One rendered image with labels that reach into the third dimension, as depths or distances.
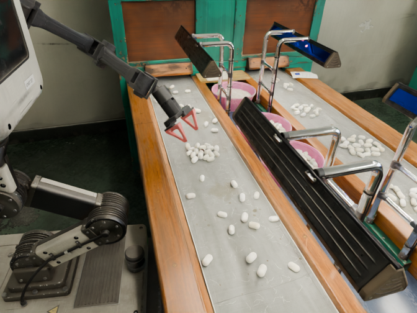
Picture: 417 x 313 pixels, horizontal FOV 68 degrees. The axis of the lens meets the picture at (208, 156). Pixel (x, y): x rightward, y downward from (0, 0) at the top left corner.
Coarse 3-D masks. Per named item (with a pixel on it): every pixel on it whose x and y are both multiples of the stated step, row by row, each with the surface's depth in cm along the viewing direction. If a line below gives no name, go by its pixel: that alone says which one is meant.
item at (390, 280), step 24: (240, 120) 91; (264, 120) 82; (264, 144) 78; (288, 144) 72; (288, 168) 69; (312, 168) 64; (288, 192) 67; (312, 192) 62; (312, 216) 60; (336, 216) 55; (336, 240) 54; (360, 240) 51; (360, 264) 49; (384, 264) 46; (360, 288) 48; (384, 288) 47
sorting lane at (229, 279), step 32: (192, 96) 182; (160, 128) 151; (192, 128) 152; (224, 160) 130; (192, 192) 113; (224, 192) 114; (192, 224) 100; (224, 224) 101; (224, 256) 90; (288, 256) 91; (224, 288) 82; (256, 288) 82; (288, 288) 82; (320, 288) 83
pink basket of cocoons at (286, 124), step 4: (264, 112) 161; (272, 116) 160; (276, 116) 159; (280, 116) 158; (276, 120) 159; (280, 120) 157; (284, 120) 156; (284, 124) 155; (288, 124) 153; (284, 128) 155; (288, 128) 152; (240, 132) 148; (244, 136) 145; (248, 144) 148; (252, 148) 148
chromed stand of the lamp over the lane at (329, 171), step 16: (320, 128) 76; (336, 128) 78; (336, 144) 80; (368, 160) 65; (320, 176) 62; (336, 176) 62; (336, 192) 82; (368, 192) 70; (352, 208) 76; (368, 208) 72
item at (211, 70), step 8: (176, 32) 171; (184, 32) 160; (176, 40) 168; (184, 40) 156; (192, 40) 146; (184, 48) 152; (192, 48) 142; (200, 48) 134; (192, 56) 139; (200, 56) 132; (208, 56) 125; (200, 64) 129; (208, 64) 122; (216, 64) 122; (200, 72) 126; (208, 72) 124; (216, 72) 124
